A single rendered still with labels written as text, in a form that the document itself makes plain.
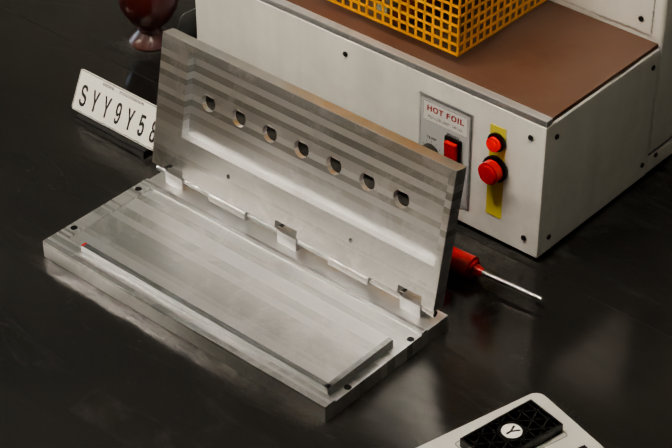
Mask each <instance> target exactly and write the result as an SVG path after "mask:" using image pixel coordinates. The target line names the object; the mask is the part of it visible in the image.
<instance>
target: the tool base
mask: <svg viewBox="0 0 672 448"><path fill-rule="evenodd" d="M156 169H157V170H158V171H160V173H159V174H157V175H155V176H154V177H152V178H150V179H145V180H143V181H142V182H140V183H138V184H137V185H135V186H133V187H132V188H130V189H128V190H127V191H125V192H123V193H122V194H120V195H118V196H117V197H115V198H113V199H112V200H110V201H108V202H107V203H105V204H103V205H102V206H100V207H98V208H97V209H95V210H93V211H92V212H90V213H88V214H87V215H85V216H83V217H82V218H80V219H78V220H77V221H75V222H73V223H72V224H70V225H68V226H67V227H65V228H63V229H62V230H60V231H58V232H57V233H55V234H53V235H52V236H50V237H48V238H47V239H45V240H43V249H44V256H45V257H46V258H48V259H50V260H51V261H53V262H55V263H56V264H58V265H60V266H61V267H63V268H65V269H66V270H68V271H70V272H71V273H73V274H75V275H77V276H78V277H80V278H82V279H83V280H85V281H87V282H88V283H90V284H92V285H93V286H95V287H97V288H98V289H100V290H102V291H103V292H105V293H107V294H108V295H110V296H112V297H114V298H115V299H117V300H119V301H120V302H122V303H124V304H125V305H127V306H129V307H130V308H132V309H134V310H135V311H137V312H139V313H140V314H142V315H144V316H145V317H147V318H149V319H151V320H152V321H154V322H156V323H157V324H159V325H161V326H162V327H164V328H166V329H167V330H169V331H171V332H172V333H174V334H176V335H177V336H179V337H181V338H182V339H184V340H186V341H188V342H189V343H191V344H193V345H194V346H196V347H198V348H199V349H201V350H203V351H204V352H206V353H208V354H209V355H211V356H213V357H214V358H216V359H218V360H219V361H221V362H223V363H225V364H226V365H228V366H230V367H231V368H233V369H235V370H236V371H238V372H240V373H241V374H243V375H245V376H246V377H248V378H250V379H251V380H253V381H255V382H256V383H258V384H260V385H262V386H263V387H265V388H267V389H268V390H270V391H272V392H273V393H275V394H277V395H278V396H280V397H282V398H283V399H285V400H287V401H288V402H290V403H292V404H293V405H295V406H297V407H299V408H300V409H302V410H304V411H305V412H307V413H309V414H310V415H312V416H314V417H315V418H317V419H319V420H320V421H322V422H324V423H326V422H328V421H329V420H330V419H332V418H333V417H334V416H335V415H337V414H338V413H339V412H341V411H342V410H343V409H344V408H346V407H347V406H348V405H350V404H351V403H352V402H353V401H355V400H356V399H357V398H359V397H360V396H361V395H363V394H364V393H365V392H366V391H368V390H369V389H370V388H372V387H373V386H374V385H375V384H377V383H378V382H379V381H381V380H382V379H383V378H385V377H386V376H387V375H388V374H390V373H391V372H392V371H394V370H395V369H396V368H397V367H399V366H400V365H401V364H403V363H404V362H405V361H406V360H408V359H409V358H410V357H412V356H413V355H414V354H416V353H417V352H418V351H419V350H421V349H422V348H423V347H425V346H426V345H427V344H428V343H430V342H431V341H432V340H434V339H435V338H436V337H437V336H439V335H440V334H441V333H443V332H444V331H445V330H447V327H448V315H447V314H445V313H443V312H441V311H439V310H435V311H432V310H430V309H428V308H426V307H424V306H423V305H421V300H422V297H421V296H419V295H417V294H415V293H413V292H411V291H409V290H407V291H406V292H403V291H401V290H400V291H399V292H396V291H394V290H392V289H391V288H389V287H387V286H385V285H383V284H381V283H379V282H377V281H375V280H374V279H372V278H371V279H370V281H369V283H371V284H372V285H370V286H367V285H365V284H364V283H362V282H360V281H358V280H356V279H354V278H352V277H351V276H349V275H347V274H345V273H343V272H341V271H339V270H337V269H336V268H334V267H332V266H330V265H328V258H329V256H328V255H326V254H325V253H323V252H321V251H319V250H317V249H315V248H313V247H311V246H309V245H308V244H306V243H304V242H302V241H300V240H298V239H296V234H297V231H296V230H294V229H292V228H290V227H288V226H286V225H285V226H284V227H280V226H276V227H274V226H272V225H270V224H268V223H266V222H264V221H262V220H260V219H259V218H257V217H255V216H253V215H251V214H249V213H248V214H247V218H248V219H249V220H247V221H246V220H244V219H242V218H240V217H238V216H236V215H234V214H233V213H231V212H229V211H227V210H225V209H223V208H221V207H219V206H218V205H216V204H214V203H212V202H210V201H209V200H208V196H209V192H208V191H206V190H204V189H202V188H200V187H198V186H196V185H194V184H193V183H191V182H189V181H187V180H185V179H183V178H182V173H183V171H182V170H180V169H178V168H176V167H174V166H173V167H171V168H166V167H161V166H159V165H157V166H156ZM136 187H141V188H142V190H140V191H136V190H135V188H136ZM73 225H75V226H77V227H78V228H77V229H76V230H72V229H71V226H73ZM85 242H86V243H87V244H89V245H91V246H92V247H94V248H96V249H98V250H99V251H101V252H103V253H105V254H106V255H108V256H110V257H111V258H113V259H115V260H117V261H118V262H120V263H122V264H124V265H125V266H127V267H129V268H130V269H132V270H134V271H136V272H137V273H139V274H141V275H143V276H144V277H146V278H148V279H149V280H151V281H153V282H155V283H156V284H158V285H160V286H162V287H163V288H165V289H167V290H168V291H170V292H172V293H174V294H175V295H177V296H179V297H181V298H182V299H184V300H186V301H187V302H189V303H191V304H193V305H194V306H196V307H198V308H200V309H201V310H203V311H205V312H207V313H208V314H210V315H212V316H213V317H215V318H217V319H219V320H220V321H222V322H224V323H226V324H227V325H229V326H231V327H232V328H234V329H236V330H238V331H239V332H241V333H243V334H245V335H246V336H248V337H250V338H251V339H253V340H255V341H257V342H258V343H260V344H262V345H264V346H265V347H267V348H269V349H270V350H272V351H274V352H276V353H277V354H279V355H281V356H283V357H284V358H286V359H288V360H289V361H291V362H293V363H295V364H296V365H298V366H300V367H302V368H303V369H305V370H307V371H308V372H310V373H312V374H314V375H315V376H317V377H319V378H321V379H322V380H324V381H326V382H327V383H329V382H330V381H331V380H333V379H334V378H335V377H336V376H338V375H339V374H340V373H342V372H343V371H344V370H346V369H347V368H348V367H350V366H351V365H352V364H354V363H355V362H356V361H358V360H359V359H360V358H362V357H363V356H364V355H366V354H367V353H368V352H370V351H371V350H372V349H374V348H375V347H376V346H378V345H379V344H380V343H382V342H383V341H384V340H385V339H387V338H388V337H389V338H391V339H393V348H391V349H390V350H389V351H387V352H386V353H385V354H384V355H382V356H381V357H380V358H378V359H377V360H376V361H374V362H373V363H372V364H370V365H369V366H368V367H366V368H365V369H364V370H362V371H361V372H360V373H359V374H357V375H356V376H355V377H353V378H352V379H351V380H349V381H348V382H347V383H345V384H344V385H343V386H341V387H340V388H339V389H338V390H336V391H335V392H334V393H332V394H331V395H330V396H329V395H327V394H325V393H324V392H322V391H320V390H318V389H317V388H315V387H313V386H312V385H310V384H308V383H306V382H305V381H303V380H301V379H300V378H298V377H296V376H294V375H293V374H291V373H289V372H288V371H286V370H284V369H282V368H281V367H279V366H277V365H276V364H274V363H272V362H270V361H269V360H267V359H265V358H264V357H262V356H260V355H258V354H257V353H255V352H253V351H252V350H250V349H248V348H246V347H245V346H243V345H241V344H240V343H238V342H236V341H234V340H233V339H231V338H229V337H228V336H226V335H224V334H222V333H221V332H219V331H217V330H216V329H214V328H212V327H210V326H209V325H207V324H205V323H204V322H202V321H200V320H198V319H197V318H195V317H193V316H192V315H190V314H188V313H186V312H185V311H183V310H181V309H180V308H178V307H176V306H174V305H173V304H171V303H169V302H168V301H166V300H164V299H162V298H161V297H159V296H157V295H156V294H154V293H152V292H150V291H149V290H147V289H145V288H144V287H142V286H140V285H138V284H137V283H135V282H133V281H132V280H130V279H128V278H126V277H125V276H123V275H121V274H120V273H118V272H116V271H114V270H113V269H111V268H109V267H108V266H106V265H104V264H102V263H101V262H99V261H97V260H96V259H94V258H92V257H90V256H89V255H87V254H85V253H84V252H82V251H81V245H82V244H83V243H85ZM408 337H413V338H414V341H412V342H409V341H407V338H408ZM345 385H351V386H352V388H351V389H350V390H346V389H344V386H345Z"/></svg>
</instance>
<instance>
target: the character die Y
mask: <svg viewBox="0 0 672 448"><path fill-rule="evenodd" d="M562 428H563V424H562V423H561V422H560V421H558V420H557V419H556V418H555V417H553V416H552V415H551V414H549V413H548V412H547V411H546V410H544V409H543V408H542V407H541V406H539V405H538V404H537V403H535V402H534V401H533V400H532V399H530V400H528V401H526V402H524V403H523V404H521V405H519V406H517V407H515V408H514V409H512V410H510V411H508V412H506V413H505V414H503V415H501V416H499V417H497V418H495V419H494V420H492V421H490V422H488V423H486V424H485V425H483V426H481V427H479V428H477V429H476V430H474V431H472V432H470V433H468V434H467V435H465V436H463V437H461V438H460V447H461V448H535V447H537V446H539V445H541V444H542V443H544V442H546V441H548V440H549V439H551V438H553V437H555V436H556V435H558V434H560V433H562Z"/></svg>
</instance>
